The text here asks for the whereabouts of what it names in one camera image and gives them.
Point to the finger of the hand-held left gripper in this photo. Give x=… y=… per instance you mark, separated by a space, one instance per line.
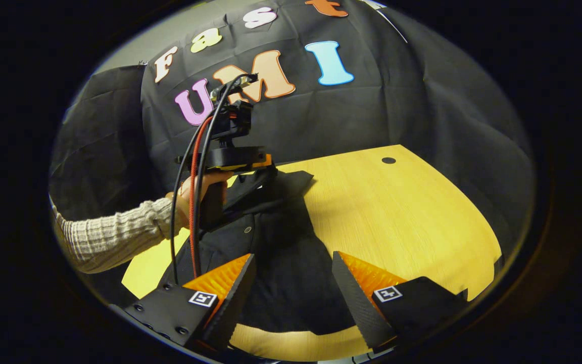
x=258 y=179

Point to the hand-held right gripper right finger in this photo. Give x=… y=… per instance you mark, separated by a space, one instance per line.
x=359 y=313

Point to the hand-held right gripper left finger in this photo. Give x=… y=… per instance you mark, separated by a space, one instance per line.
x=235 y=308

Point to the black coat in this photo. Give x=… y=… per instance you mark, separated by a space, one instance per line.
x=281 y=263

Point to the black backdrop cloth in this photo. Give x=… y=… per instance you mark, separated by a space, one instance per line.
x=372 y=116

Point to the round black table grommet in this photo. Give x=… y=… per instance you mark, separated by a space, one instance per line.
x=388 y=160

